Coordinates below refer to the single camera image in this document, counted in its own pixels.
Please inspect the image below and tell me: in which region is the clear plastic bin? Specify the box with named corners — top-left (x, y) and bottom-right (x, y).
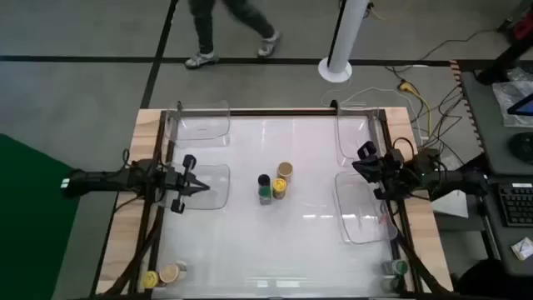
top-left (165, 99), bottom-right (232, 149)
top-left (335, 106), bottom-right (386, 168)
top-left (160, 162), bottom-right (231, 211)
top-left (334, 171), bottom-right (399, 245)

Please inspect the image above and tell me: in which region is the black keyboard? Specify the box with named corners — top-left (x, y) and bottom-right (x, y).
top-left (497, 182), bottom-right (533, 228)

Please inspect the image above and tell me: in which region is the clear plastic bag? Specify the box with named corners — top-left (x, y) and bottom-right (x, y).
top-left (492, 68), bottom-right (533, 128)

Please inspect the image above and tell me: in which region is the blue-screen monitor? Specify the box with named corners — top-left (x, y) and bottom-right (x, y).
top-left (506, 93), bottom-right (533, 118)

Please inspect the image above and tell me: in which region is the white paper sheet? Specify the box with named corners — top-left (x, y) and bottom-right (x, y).
top-left (431, 189), bottom-right (470, 218)

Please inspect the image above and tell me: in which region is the white floor cable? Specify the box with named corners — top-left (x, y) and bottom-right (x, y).
top-left (320, 85), bottom-right (420, 126)

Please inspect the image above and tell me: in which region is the white pole with base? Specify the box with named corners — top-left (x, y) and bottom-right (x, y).
top-left (317, 0), bottom-right (371, 83)

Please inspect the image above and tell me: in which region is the yellow floor cable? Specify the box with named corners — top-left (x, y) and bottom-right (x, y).
top-left (397, 81), bottom-right (434, 138)

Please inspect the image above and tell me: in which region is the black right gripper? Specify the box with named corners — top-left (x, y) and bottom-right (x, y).
top-left (352, 140), bottom-right (403, 200)

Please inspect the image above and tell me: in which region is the black stand leg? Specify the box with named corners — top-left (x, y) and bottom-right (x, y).
top-left (476, 32), bottom-right (533, 87)

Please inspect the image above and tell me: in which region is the black floor cable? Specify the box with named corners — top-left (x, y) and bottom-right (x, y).
top-left (420, 27), bottom-right (505, 63)

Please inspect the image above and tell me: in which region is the green board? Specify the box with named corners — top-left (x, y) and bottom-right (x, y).
top-left (0, 132), bottom-right (81, 300)

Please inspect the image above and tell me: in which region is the black power adapter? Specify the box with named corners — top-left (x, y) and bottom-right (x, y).
top-left (416, 147), bottom-right (442, 168)

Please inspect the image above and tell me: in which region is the red object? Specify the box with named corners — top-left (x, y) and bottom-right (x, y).
top-left (512, 12), bottom-right (533, 41)

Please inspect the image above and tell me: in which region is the small paper packet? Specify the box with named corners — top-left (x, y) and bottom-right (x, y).
top-left (511, 237), bottom-right (533, 262)

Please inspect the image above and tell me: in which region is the person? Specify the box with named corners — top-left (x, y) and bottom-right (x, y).
top-left (184, 0), bottom-right (281, 70)

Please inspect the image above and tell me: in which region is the dark grey desk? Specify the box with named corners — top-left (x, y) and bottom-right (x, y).
top-left (451, 60), bottom-right (533, 278)

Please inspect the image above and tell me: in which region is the tan-lid furikake spice jar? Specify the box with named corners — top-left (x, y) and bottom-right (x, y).
top-left (277, 161), bottom-right (294, 184)
top-left (159, 262), bottom-right (181, 285)

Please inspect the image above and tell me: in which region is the coiled black cable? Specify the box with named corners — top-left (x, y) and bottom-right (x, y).
top-left (507, 132), bottom-right (533, 163)

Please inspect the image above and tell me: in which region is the yellow-lid chili onion jar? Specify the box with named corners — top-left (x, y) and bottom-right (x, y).
top-left (142, 270), bottom-right (161, 289)
top-left (271, 177), bottom-right (288, 200)

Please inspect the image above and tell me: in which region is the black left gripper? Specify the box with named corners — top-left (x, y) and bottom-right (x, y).
top-left (160, 153), bottom-right (211, 214)

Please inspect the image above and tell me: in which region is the black table frame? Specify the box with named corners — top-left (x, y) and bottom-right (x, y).
top-left (89, 107), bottom-right (455, 300)

